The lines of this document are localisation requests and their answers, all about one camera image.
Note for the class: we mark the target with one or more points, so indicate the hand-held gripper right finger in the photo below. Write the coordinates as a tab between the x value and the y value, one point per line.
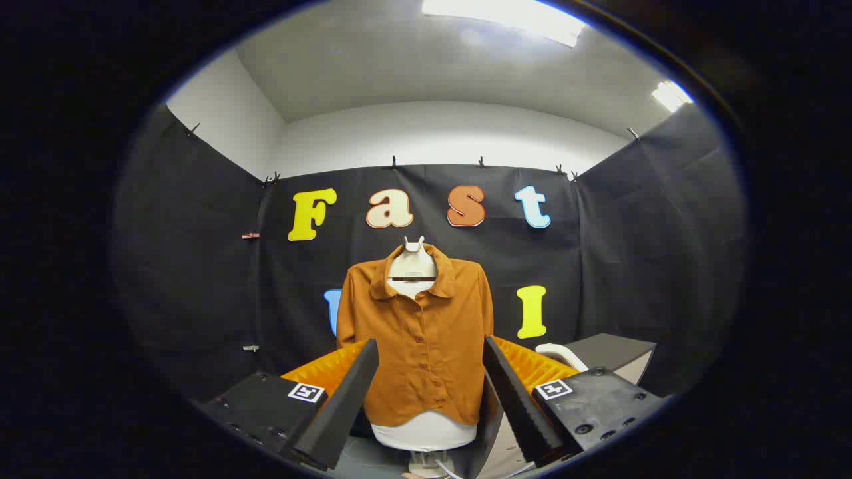
519	399

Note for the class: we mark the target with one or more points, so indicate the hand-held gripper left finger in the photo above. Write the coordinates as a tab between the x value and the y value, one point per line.
346	406

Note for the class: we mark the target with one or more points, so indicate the white garment steamer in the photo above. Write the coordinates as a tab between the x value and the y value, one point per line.
562	354

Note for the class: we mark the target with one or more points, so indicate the brown button-up shirt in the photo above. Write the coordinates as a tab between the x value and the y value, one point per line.
426	352

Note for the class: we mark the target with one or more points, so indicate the white mannequin stand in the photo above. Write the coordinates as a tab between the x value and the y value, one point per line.
426	464

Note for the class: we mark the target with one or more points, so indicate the grey side table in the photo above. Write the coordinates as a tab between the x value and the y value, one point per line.
609	349

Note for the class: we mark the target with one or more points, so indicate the white mannequin torso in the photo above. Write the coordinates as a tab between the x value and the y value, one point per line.
413	266

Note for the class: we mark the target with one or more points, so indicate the ceiling light panel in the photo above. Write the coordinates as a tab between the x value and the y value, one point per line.
506	14
671	95

